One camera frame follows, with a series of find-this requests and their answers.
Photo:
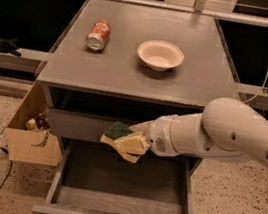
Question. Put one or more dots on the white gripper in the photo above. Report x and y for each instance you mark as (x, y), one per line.
(158, 134)

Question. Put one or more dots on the green and yellow sponge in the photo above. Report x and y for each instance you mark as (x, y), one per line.
(114, 132)

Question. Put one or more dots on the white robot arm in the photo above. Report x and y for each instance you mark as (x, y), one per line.
(226, 130)

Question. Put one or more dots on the open grey middle drawer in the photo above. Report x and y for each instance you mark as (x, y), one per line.
(93, 179)

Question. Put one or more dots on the closed grey upper drawer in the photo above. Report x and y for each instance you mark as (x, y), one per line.
(75, 125)

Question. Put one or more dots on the grey wooden drawer cabinet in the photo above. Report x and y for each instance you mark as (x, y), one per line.
(114, 83)

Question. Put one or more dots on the white paper bowl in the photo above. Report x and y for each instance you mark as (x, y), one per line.
(160, 55)

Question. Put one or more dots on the cardboard box with items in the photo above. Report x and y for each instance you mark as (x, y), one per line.
(26, 141)

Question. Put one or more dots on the orange soda can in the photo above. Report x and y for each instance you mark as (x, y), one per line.
(99, 35)

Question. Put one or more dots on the black bag on shelf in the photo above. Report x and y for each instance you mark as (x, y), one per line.
(8, 46)

